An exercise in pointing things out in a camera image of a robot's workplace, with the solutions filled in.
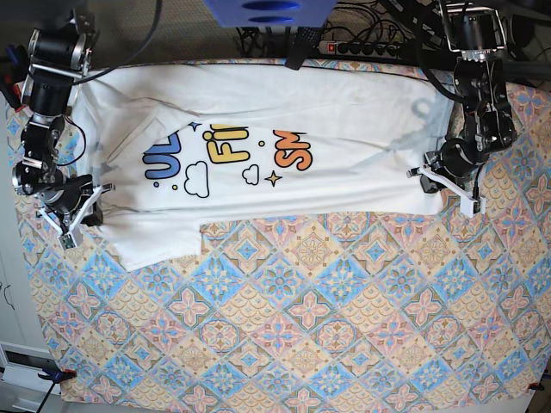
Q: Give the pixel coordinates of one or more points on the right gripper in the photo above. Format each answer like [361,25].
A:
[70,204]

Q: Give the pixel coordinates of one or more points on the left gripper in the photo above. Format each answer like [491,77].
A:
[454,172]

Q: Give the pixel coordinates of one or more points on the white printed T-shirt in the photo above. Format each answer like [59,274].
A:
[188,145]

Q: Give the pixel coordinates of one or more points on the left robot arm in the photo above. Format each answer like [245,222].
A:
[476,34]

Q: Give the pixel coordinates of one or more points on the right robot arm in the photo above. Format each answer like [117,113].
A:
[56,60]

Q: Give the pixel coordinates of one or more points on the patterned colourful tablecloth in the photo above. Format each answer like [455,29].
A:
[347,311]

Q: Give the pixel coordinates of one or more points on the white cabinet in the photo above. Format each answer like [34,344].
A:
[23,348]

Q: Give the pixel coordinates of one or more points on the orange black table clamp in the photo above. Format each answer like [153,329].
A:
[56,376]

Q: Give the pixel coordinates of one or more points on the red black table clamp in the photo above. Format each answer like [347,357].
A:
[14,67]

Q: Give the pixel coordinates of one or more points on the orange corner clamp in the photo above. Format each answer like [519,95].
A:
[536,387]

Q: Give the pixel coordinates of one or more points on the blue plastic box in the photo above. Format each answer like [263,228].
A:
[258,13]

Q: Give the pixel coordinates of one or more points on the white power strip red switch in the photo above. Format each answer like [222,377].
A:
[362,49]

